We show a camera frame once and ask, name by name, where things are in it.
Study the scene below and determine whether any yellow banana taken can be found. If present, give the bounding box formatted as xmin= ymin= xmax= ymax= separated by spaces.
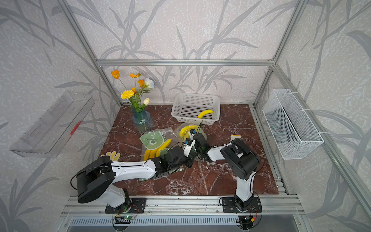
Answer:
xmin=179 ymin=125 xmax=198 ymax=141
xmin=198 ymin=110 xmax=213 ymax=119

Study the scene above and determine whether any zip-top bag with bananas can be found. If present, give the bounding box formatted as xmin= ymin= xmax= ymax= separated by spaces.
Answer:
xmin=138 ymin=127 xmax=185 ymax=182
xmin=174 ymin=123 xmax=207 ymax=159

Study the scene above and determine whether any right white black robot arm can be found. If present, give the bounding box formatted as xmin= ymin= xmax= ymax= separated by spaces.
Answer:
xmin=192 ymin=133 xmax=261 ymax=213

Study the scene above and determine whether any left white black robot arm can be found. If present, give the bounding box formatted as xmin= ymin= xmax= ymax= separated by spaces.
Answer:
xmin=75 ymin=146 xmax=196 ymax=208

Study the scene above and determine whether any white work glove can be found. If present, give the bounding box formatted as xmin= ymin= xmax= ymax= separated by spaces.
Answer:
xmin=231 ymin=134 xmax=241 ymax=141

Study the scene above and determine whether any white plastic basket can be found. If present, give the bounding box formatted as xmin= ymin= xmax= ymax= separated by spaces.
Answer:
xmin=172 ymin=93 xmax=220 ymax=125

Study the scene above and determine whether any blue glass vase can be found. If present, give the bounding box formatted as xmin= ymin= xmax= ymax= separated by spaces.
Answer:
xmin=132 ymin=110 xmax=154 ymax=133

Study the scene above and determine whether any yellow work glove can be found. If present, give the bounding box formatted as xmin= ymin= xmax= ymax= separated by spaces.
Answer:
xmin=100 ymin=151 xmax=121 ymax=161

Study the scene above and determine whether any artificial flower bouquet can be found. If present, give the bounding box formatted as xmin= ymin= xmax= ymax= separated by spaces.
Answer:
xmin=111 ymin=70 xmax=155 ymax=113

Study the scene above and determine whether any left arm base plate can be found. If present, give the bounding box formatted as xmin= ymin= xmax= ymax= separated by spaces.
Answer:
xmin=104 ymin=197 xmax=147 ymax=215

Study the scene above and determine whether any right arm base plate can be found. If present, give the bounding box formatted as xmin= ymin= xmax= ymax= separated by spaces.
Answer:
xmin=219 ymin=195 xmax=262 ymax=213

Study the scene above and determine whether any white wire mesh basket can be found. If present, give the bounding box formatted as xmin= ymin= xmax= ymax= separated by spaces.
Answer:
xmin=262 ymin=89 xmax=324 ymax=160

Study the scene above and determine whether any aluminium front rail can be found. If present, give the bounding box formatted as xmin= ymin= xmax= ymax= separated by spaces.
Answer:
xmin=61 ymin=195 xmax=305 ymax=217

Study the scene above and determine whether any clear acrylic wall shelf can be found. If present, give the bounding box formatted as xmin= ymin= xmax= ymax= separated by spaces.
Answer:
xmin=10 ymin=91 xmax=95 ymax=158

